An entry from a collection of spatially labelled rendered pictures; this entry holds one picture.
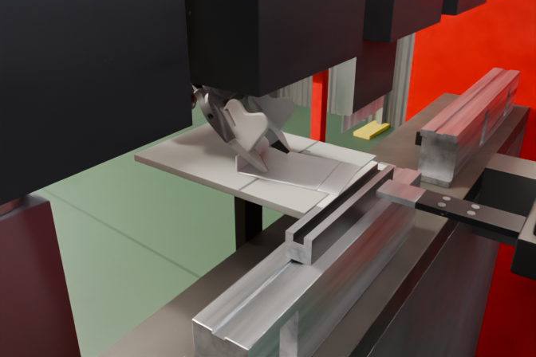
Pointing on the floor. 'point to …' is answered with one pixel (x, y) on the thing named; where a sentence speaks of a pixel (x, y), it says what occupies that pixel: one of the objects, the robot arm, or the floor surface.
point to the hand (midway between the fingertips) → (268, 156)
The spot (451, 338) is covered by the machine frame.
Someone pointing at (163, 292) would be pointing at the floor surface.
